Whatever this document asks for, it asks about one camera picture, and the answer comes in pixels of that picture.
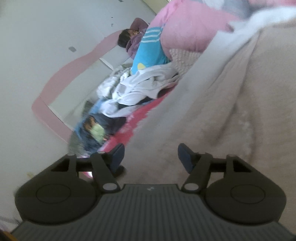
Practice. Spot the person in purple top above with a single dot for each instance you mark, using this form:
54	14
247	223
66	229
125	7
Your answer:
130	39

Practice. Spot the beige white houndstooth coat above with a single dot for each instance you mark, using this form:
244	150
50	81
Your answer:
183	60

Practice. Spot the dark blue patterned garment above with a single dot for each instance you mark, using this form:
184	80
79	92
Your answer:
93	130

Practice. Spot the pink grey floral duvet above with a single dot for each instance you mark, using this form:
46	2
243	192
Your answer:
191	25

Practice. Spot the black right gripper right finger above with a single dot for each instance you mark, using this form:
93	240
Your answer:
198	167

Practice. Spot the red pink bed sheet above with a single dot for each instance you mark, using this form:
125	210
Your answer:
125	133

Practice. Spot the pink headboard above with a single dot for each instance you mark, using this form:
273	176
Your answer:
61	79

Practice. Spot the beige fuzzy garment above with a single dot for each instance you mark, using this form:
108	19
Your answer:
238	98

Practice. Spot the white crumpled clothes pile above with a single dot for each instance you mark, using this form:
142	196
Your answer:
122	92

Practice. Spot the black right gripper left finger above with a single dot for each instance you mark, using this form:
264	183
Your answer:
107	168

